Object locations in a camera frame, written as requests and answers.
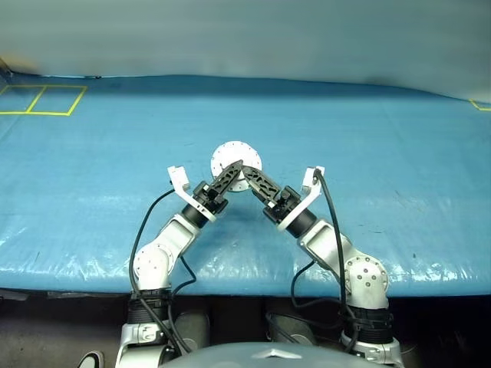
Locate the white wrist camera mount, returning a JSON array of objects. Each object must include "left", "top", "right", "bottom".
[
  {"left": 275, "top": 165, "right": 327, "bottom": 233},
  {"left": 167, "top": 164, "right": 216, "bottom": 224}
]

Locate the dark grey rounded shape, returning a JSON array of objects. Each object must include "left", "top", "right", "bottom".
[
  {"left": 265, "top": 309, "right": 318, "bottom": 346},
  {"left": 174, "top": 311, "right": 211, "bottom": 352}
]

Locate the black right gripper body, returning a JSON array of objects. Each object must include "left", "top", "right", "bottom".
[{"left": 262, "top": 186, "right": 302, "bottom": 225}]

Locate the black white rounded object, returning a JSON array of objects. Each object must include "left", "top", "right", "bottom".
[{"left": 77, "top": 350, "right": 105, "bottom": 368}]

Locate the yellow tape double square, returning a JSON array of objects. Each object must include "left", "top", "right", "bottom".
[{"left": 0, "top": 84, "right": 88, "bottom": 117}]

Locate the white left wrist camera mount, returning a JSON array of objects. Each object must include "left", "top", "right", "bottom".
[{"left": 167, "top": 164, "right": 216, "bottom": 224}]

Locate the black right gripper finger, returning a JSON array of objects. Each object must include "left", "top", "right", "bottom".
[{"left": 242, "top": 163, "right": 283, "bottom": 205}]

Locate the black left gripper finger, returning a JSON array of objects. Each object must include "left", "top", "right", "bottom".
[{"left": 209, "top": 158, "right": 246, "bottom": 201}]

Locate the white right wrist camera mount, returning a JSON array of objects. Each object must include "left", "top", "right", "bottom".
[{"left": 275, "top": 165, "right": 327, "bottom": 233}]

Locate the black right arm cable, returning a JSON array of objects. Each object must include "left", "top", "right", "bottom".
[{"left": 264, "top": 168, "right": 362, "bottom": 354}]

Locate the grey robot torso with logo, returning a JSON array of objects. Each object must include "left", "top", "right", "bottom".
[{"left": 159, "top": 341, "right": 370, "bottom": 368}]

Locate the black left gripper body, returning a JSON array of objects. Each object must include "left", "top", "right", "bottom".
[{"left": 191, "top": 181, "right": 228, "bottom": 216}]

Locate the finned silver motor end cap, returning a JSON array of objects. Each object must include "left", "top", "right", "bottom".
[{"left": 209, "top": 140, "right": 264, "bottom": 181}]

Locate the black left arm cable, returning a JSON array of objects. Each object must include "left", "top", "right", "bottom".
[{"left": 129, "top": 188, "right": 197, "bottom": 356}]

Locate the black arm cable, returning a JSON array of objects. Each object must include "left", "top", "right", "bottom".
[
  {"left": 264, "top": 168, "right": 362, "bottom": 354},
  {"left": 129, "top": 188, "right": 197, "bottom": 356}
]

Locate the blue plastic table cover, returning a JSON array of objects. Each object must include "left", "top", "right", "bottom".
[{"left": 0, "top": 74, "right": 491, "bottom": 298}]

